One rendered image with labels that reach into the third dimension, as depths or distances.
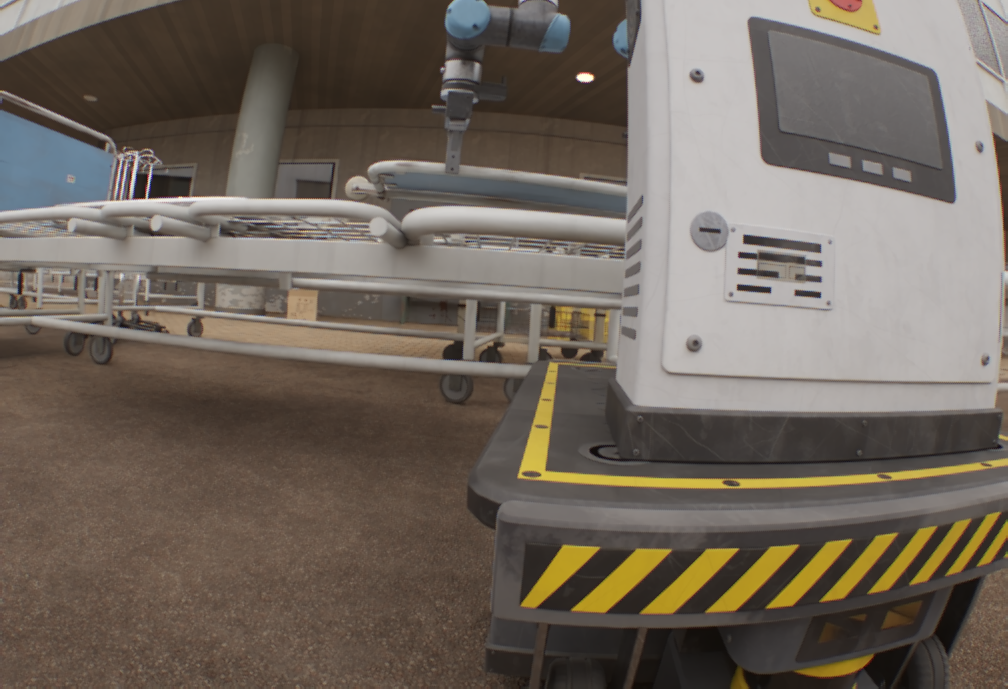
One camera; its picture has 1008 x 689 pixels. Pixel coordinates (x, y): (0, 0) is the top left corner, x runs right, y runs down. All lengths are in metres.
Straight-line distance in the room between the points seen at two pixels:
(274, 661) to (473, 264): 0.65
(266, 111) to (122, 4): 2.38
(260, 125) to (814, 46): 5.67
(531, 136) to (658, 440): 7.25
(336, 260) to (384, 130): 6.80
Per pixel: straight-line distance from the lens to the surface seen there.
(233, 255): 0.95
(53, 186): 1.97
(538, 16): 0.89
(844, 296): 0.29
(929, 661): 0.48
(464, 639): 0.55
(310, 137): 7.95
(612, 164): 7.55
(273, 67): 6.09
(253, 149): 5.72
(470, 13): 0.86
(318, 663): 0.52
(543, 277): 0.82
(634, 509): 0.20
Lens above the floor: 0.36
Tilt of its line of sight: 1 degrees down
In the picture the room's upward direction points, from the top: 4 degrees clockwise
